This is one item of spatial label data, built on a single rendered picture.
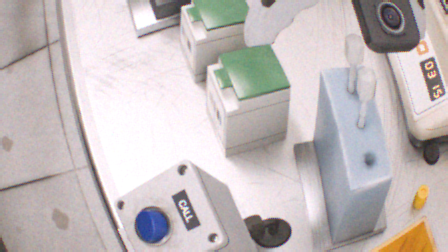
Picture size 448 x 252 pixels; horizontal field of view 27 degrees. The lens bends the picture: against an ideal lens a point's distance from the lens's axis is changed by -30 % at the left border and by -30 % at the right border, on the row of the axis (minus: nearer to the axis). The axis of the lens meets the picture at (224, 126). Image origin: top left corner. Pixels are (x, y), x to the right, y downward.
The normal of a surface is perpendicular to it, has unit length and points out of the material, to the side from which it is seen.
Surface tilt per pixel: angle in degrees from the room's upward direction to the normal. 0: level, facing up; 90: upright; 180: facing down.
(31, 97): 0
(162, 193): 30
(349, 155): 0
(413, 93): 25
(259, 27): 92
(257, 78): 0
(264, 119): 90
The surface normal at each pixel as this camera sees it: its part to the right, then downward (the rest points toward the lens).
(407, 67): -0.40, -0.43
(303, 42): 0.02, -0.55
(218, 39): 0.33, 0.80
